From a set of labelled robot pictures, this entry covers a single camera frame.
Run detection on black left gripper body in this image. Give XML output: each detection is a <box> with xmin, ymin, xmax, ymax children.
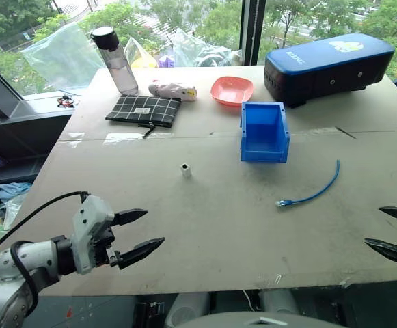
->
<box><xmin>93</xmin><ymin>223</ymin><xmax>122</xmax><ymax>269</ymax></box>

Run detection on white robot body parts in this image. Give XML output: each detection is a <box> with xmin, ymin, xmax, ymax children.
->
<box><xmin>163</xmin><ymin>288</ymin><xmax>348</xmax><ymax>328</ymax></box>

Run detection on clear plastic bag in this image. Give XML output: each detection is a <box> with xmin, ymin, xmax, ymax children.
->
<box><xmin>20</xmin><ymin>22</ymin><xmax>107</xmax><ymax>94</ymax></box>
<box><xmin>171</xmin><ymin>27</ymin><xmax>243</xmax><ymax>68</ymax></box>

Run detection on blue plastic storage bin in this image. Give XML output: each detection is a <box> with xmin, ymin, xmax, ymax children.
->
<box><xmin>240</xmin><ymin>101</ymin><xmax>291</xmax><ymax>163</ymax></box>

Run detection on pink plastic bowl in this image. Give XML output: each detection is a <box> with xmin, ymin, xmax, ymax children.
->
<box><xmin>210</xmin><ymin>76</ymin><xmax>255</xmax><ymax>109</ymax></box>

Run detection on black grid pattern pouch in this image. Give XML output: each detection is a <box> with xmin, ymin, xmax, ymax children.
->
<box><xmin>105</xmin><ymin>94</ymin><xmax>182</xmax><ymax>139</ymax></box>

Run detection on black window frame post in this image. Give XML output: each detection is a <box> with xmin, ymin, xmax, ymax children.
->
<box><xmin>238</xmin><ymin>0</ymin><xmax>267</xmax><ymax>66</ymax></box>

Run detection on dark blue case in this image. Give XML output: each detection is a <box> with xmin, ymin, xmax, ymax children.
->
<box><xmin>264</xmin><ymin>32</ymin><xmax>396</xmax><ymax>109</ymax></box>

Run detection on light blue crumpled cloth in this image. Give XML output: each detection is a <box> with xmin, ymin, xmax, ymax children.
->
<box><xmin>0</xmin><ymin>182</ymin><xmax>32</xmax><ymax>202</ymax></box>

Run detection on blue Ethernet cable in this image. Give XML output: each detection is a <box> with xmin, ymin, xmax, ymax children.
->
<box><xmin>275</xmin><ymin>159</ymin><xmax>341</xmax><ymax>208</ymax></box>

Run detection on clear water bottle black lid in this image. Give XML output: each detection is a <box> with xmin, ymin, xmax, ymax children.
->
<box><xmin>90</xmin><ymin>26</ymin><xmax>139</xmax><ymax>96</ymax></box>

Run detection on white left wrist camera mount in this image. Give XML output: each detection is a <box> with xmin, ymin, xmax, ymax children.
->
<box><xmin>70</xmin><ymin>194</ymin><xmax>115</xmax><ymax>275</ymax></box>

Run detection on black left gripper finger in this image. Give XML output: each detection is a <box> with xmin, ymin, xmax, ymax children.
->
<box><xmin>111</xmin><ymin>208</ymin><xmax>149</xmax><ymax>228</ymax></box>
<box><xmin>110</xmin><ymin>237</ymin><xmax>166</xmax><ymax>271</ymax></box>

